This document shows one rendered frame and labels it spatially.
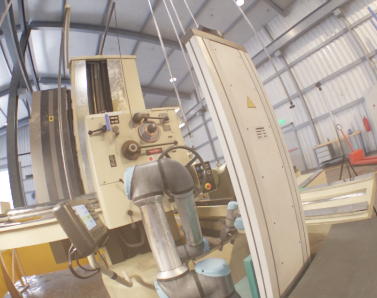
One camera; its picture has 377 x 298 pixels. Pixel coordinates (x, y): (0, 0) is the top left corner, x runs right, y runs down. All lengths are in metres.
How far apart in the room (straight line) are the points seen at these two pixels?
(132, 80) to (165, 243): 2.14
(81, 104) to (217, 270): 2.03
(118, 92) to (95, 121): 0.99
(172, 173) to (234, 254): 1.37
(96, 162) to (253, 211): 1.06
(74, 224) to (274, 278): 0.74
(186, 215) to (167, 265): 0.22
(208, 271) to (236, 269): 1.30
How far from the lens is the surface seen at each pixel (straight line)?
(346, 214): 1.38
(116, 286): 1.62
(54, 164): 2.04
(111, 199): 1.32
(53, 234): 1.65
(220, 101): 0.58
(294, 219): 0.81
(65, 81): 12.36
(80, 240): 0.77
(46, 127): 2.18
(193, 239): 0.81
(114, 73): 2.51
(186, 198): 0.71
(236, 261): 1.92
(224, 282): 0.69
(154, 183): 0.64
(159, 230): 0.64
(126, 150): 1.36
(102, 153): 1.35
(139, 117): 1.43
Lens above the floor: 1.26
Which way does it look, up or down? 8 degrees up
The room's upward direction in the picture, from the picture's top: 16 degrees counter-clockwise
